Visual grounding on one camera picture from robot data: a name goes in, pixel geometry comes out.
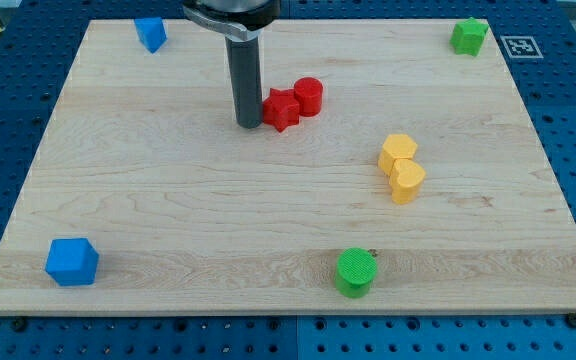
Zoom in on red cylinder block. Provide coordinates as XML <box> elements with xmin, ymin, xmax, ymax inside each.
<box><xmin>293</xmin><ymin>77</ymin><xmax>324</xmax><ymax>117</ymax></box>

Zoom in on white fiducial marker tag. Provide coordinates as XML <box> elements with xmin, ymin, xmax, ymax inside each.
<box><xmin>500</xmin><ymin>35</ymin><xmax>543</xmax><ymax>59</ymax></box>

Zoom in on blue triangular block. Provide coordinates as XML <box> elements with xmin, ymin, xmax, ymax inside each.
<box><xmin>134</xmin><ymin>17</ymin><xmax>167</xmax><ymax>53</ymax></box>

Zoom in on black screw bottom right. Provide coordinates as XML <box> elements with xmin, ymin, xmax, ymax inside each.
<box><xmin>565</xmin><ymin>313</ymin><xmax>576</xmax><ymax>329</ymax></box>

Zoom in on green star block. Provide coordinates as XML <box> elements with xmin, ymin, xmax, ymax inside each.
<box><xmin>449</xmin><ymin>17</ymin><xmax>489</xmax><ymax>57</ymax></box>

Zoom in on yellow hexagon block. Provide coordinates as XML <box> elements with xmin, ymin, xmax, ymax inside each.
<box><xmin>377</xmin><ymin>134</ymin><xmax>418</xmax><ymax>176</ymax></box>

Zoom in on blue cube block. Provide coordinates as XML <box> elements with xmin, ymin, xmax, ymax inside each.
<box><xmin>44</xmin><ymin>238</ymin><xmax>99</xmax><ymax>286</ymax></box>

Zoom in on wooden board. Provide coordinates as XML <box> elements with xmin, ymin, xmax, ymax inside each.
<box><xmin>0</xmin><ymin>19</ymin><xmax>576</xmax><ymax>317</ymax></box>

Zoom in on yellow heart block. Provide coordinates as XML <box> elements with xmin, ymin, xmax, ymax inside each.
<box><xmin>389</xmin><ymin>159</ymin><xmax>426</xmax><ymax>205</ymax></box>

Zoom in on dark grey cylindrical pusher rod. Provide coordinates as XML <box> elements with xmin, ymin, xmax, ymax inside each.
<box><xmin>226</xmin><ymin>31</ymin><xmax>263</xmax><ymax>129</ymax></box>

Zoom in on green cylinder block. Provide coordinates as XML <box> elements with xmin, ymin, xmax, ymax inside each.
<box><xmin>334</xmin><ymin>248</ymin><xmax>378</xmax><ymax>298</ymax></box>

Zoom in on red star block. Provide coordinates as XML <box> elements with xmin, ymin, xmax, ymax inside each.
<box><xmin>263</xmin><ymin>88</ymin><xmax>300</xmax><ymax>132</ymax></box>

